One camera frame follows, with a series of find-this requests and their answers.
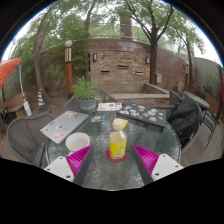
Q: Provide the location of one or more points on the clear bottle with yellow label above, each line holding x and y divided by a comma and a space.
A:
118, 146

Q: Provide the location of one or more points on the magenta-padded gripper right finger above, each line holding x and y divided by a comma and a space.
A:
146, 158

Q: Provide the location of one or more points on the orange patio umbrella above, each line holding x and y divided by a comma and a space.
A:
8, 68

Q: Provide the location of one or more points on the black laptop with stickers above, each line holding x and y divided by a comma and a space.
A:
143, 113

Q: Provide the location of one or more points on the white sticker sheet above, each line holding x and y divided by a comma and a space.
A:
109, 106

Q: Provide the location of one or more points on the slim wooden lamp post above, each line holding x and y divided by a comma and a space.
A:
186, 76

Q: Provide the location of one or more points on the black metal patio chair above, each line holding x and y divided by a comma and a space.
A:
213, 123

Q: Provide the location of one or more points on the blue and yellow striped cone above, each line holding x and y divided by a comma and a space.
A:
41, 98

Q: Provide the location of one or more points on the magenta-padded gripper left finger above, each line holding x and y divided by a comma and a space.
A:
79, 159

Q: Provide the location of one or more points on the wooden bench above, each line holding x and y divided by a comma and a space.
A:
15, 101

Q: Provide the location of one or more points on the silver laptop with stickers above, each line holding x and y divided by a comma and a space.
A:
65, 125

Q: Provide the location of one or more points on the black jacket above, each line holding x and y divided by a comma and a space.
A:
185, 120

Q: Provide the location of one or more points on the black wall lantern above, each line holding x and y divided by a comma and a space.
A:
147, 60
95, 57

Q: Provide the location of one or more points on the grey electrical wall box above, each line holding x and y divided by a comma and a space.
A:
158, 78

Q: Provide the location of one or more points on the green plant in teal pot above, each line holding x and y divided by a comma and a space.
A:
86, 91

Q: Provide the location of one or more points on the white ceramic mug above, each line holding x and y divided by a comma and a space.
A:
76, 141

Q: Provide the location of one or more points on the small blue sticker card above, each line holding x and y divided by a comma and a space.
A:
99, 118

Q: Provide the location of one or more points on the wooden lamp post with globe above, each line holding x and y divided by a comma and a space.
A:
68, 73

